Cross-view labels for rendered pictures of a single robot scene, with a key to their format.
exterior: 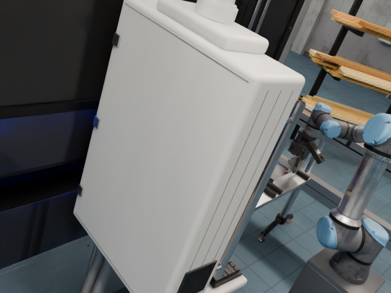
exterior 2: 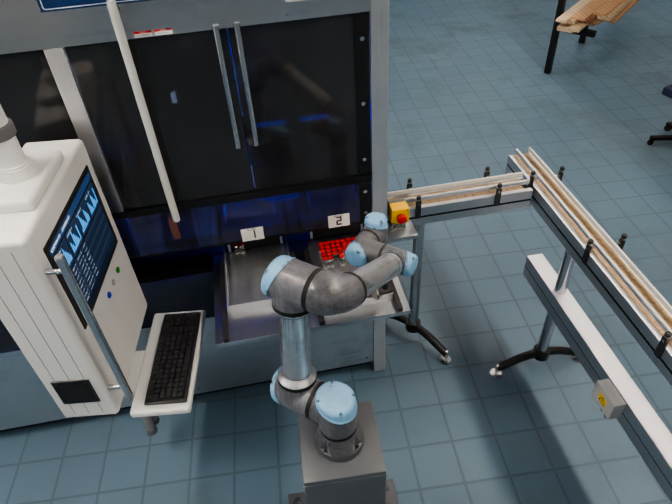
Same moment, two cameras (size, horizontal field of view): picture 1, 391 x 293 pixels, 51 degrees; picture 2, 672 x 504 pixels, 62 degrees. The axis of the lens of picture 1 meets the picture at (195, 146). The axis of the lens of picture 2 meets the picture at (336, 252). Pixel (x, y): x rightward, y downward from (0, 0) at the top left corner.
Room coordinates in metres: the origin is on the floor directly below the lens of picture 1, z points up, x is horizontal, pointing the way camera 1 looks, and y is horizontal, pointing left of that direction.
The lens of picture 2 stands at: (0.79, -1.47, 2.38)
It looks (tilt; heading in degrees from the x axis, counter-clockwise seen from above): 41 degrees down; 50
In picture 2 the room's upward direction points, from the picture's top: 4 degrees counter-clockwise
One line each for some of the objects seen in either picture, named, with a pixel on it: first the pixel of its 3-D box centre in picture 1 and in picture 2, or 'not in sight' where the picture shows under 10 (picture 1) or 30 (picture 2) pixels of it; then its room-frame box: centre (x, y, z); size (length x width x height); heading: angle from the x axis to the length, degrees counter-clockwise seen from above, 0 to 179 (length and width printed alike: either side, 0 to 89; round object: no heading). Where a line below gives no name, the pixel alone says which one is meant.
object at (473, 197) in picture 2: not in sight; (452, 196); (2.47, -0.31, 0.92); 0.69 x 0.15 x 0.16; 148
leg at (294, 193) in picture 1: (300, 182); (555, 304); (2.65, -0.80, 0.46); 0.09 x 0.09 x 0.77; 58
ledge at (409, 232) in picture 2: not in sight; (398, 228); (2.19, -0.25, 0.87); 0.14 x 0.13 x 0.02; 58
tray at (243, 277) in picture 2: not in sight; (259, 272); (1.59, -0.06, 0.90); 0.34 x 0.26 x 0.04; 58
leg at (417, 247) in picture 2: not in sight; (415, 277); (2.35, -0.23, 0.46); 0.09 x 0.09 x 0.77; 58
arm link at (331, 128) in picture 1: (331, 127); (366, 250); (1.72, -0.52, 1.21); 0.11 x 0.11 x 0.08; 16
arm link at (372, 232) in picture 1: (367, 238); (334, 408); (1.36, -0.74, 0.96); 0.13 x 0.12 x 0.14; 106
